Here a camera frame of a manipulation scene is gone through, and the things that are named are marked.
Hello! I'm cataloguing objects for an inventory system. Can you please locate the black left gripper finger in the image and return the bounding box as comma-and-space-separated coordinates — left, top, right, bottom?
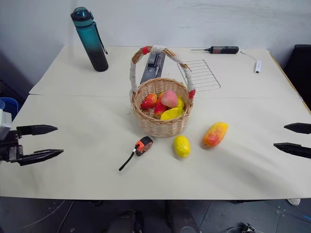
18, 149, 65, 167
16, 124, 59, 137

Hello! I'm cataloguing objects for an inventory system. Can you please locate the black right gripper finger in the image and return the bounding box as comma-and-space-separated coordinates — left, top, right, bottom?
283, 122, 311, 135
273, 142, 311, 160

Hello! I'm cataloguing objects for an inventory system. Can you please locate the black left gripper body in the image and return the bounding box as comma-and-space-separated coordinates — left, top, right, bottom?
0, 131, 24, 166

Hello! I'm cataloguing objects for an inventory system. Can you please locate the yellow banana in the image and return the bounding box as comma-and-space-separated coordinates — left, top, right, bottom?
175, 94, 186, 114

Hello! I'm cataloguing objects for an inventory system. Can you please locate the blue plastic container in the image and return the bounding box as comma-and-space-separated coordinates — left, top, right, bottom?
0, 97, 19, 120

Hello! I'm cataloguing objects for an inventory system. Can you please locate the beige paper table sheet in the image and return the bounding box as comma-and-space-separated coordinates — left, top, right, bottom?
0, 94, 311, 201

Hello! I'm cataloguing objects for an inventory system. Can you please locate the orange yellow mango large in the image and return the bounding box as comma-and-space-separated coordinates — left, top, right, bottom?
202, 121, 229, 148

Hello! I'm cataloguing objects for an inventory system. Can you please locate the orange black tape measure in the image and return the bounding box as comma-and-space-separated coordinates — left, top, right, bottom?
119, 136, 154, 172

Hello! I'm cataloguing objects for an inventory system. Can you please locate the teal black water bottle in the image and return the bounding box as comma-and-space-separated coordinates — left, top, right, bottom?
70, 7, 109, 72

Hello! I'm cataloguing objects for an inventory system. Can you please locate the black electric screwdriver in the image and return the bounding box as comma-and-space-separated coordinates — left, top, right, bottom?
190, 46, 240, 55

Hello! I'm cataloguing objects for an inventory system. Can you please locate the yellow lemon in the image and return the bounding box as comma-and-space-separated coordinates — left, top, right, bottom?
173, 135, 191, 159

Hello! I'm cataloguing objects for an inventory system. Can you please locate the red orange mango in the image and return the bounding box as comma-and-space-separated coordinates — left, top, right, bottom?
154, 93, 169, 117

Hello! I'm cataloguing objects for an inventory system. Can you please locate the yellow starfruit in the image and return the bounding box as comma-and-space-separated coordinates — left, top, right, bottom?
160, 107, 183, 121

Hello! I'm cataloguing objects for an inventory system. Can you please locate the pink peach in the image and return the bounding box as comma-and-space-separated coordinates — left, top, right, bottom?
160, 89, 180, 108

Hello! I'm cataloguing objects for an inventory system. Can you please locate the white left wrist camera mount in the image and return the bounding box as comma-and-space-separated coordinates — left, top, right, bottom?
0, 109, 13, 141

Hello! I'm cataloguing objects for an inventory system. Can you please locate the white adapter with cable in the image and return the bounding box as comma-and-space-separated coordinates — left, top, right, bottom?
240, 50, 262, 74

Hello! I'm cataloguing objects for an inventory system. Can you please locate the metal wire rack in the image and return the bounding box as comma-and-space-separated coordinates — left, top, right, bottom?
177, 59, 222, 93

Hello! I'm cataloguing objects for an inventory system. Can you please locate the wicker basket with handle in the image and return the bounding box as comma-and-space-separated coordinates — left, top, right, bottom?
128, 45, 196, 138

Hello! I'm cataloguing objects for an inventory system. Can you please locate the grey metal rail device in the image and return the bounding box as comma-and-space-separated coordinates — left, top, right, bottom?
140, 52, 167, 84

